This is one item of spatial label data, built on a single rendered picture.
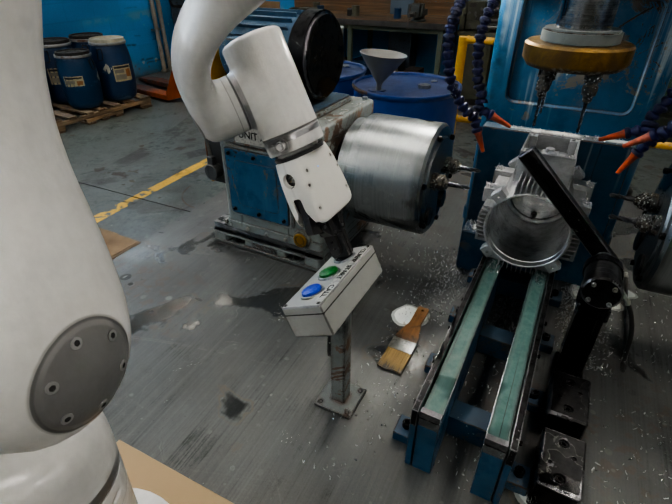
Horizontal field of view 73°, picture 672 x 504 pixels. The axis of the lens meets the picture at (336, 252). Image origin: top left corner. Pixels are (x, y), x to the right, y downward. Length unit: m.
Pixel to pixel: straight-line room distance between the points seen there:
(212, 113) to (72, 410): 0.40
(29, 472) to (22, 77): 0.28
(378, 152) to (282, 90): 0.39
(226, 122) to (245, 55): 0.09
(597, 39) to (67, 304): 0.85
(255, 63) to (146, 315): 0.65
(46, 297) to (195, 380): 0.64
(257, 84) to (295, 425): 0.54
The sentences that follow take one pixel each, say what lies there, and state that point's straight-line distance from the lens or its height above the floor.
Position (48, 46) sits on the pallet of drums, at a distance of 5.78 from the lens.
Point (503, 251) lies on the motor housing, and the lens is 1.00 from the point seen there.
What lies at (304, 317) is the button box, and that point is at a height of 1.05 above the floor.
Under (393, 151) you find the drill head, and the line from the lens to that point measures 0.96.
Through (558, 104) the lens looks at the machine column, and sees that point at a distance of 1.20.
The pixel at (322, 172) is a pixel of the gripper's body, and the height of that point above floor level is 1.20.
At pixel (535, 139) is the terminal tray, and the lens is 1.07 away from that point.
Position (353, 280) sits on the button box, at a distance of 0.67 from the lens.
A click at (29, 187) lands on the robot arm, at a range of 0.31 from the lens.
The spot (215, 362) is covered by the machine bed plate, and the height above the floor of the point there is 0.80.
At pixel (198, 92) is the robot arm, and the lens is 0.59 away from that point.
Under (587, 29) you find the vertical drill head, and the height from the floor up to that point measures 1.36.
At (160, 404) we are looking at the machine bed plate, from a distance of 0.90.
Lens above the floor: 1.46
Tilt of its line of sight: 33 degrees down
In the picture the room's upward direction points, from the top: straight up
